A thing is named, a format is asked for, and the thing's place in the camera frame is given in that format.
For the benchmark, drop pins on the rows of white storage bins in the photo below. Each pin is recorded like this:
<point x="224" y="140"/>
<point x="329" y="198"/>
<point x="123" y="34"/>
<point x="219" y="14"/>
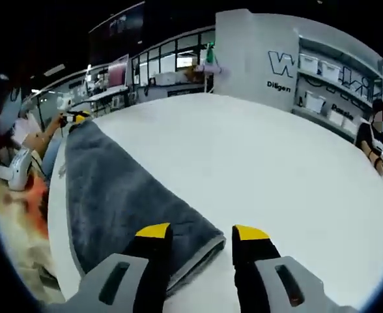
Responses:
<point x="328" y="70"/>

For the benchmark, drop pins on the grey metal storage shelf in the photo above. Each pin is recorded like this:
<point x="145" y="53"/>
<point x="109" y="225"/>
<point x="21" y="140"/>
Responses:
<point x="341" y="84"/>

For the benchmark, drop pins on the black workbench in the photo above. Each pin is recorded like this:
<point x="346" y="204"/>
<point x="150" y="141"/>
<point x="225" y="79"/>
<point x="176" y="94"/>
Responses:
<point x="186" y="90"/>

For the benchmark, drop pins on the white printer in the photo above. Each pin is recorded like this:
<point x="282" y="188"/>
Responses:
<point x="167" y="78"/>

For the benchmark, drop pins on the pink cylinder on stand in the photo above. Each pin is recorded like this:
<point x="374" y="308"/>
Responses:
<point x="211" y="70"/>

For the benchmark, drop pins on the black framed glass partition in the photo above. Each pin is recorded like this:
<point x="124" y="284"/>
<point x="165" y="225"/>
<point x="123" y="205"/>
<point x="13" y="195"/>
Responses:
<point x="185" y="49"/>

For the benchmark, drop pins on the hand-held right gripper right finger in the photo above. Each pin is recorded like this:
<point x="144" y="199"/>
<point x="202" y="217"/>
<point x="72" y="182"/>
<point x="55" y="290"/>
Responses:
<point x="260" y="270"/>

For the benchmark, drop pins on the person's left hand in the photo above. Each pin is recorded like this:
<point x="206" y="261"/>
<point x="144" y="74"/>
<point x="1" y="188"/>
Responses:
<point x="54" y="124"/>

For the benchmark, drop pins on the white office desk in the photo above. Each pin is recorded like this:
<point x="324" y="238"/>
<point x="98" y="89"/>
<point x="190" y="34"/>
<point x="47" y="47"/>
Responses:
<point x="107" y="94"/>

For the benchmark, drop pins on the grey towel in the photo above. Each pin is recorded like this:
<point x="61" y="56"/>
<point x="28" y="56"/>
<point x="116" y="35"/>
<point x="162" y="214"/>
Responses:
<point x="120" y="195"/>

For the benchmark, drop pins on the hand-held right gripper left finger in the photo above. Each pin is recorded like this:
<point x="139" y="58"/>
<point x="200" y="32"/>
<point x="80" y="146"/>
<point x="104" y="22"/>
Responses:
<point x="139" y="270"/>

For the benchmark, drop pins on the white chest device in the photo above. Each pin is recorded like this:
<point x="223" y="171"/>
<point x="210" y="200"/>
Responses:
<point x="15" y="169"/>

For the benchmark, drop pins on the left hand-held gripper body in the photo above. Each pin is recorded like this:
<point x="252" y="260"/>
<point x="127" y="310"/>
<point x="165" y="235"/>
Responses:
<point x="65" y="102"/>

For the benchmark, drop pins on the computer monitor pink screen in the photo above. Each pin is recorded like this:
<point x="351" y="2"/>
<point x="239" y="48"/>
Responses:
<point x="118" y="71"/>

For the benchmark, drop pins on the large dark overhead screen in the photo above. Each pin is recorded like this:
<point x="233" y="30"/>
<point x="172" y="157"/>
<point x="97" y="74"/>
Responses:
<point x="120" y="29"/>

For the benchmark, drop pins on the person's blue face mask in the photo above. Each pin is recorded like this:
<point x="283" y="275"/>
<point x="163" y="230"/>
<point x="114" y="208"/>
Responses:
<point x="9" y="117"/>

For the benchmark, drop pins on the green hanging item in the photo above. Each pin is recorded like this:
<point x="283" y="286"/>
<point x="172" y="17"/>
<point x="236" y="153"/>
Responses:
<point x="211" y="53"/>

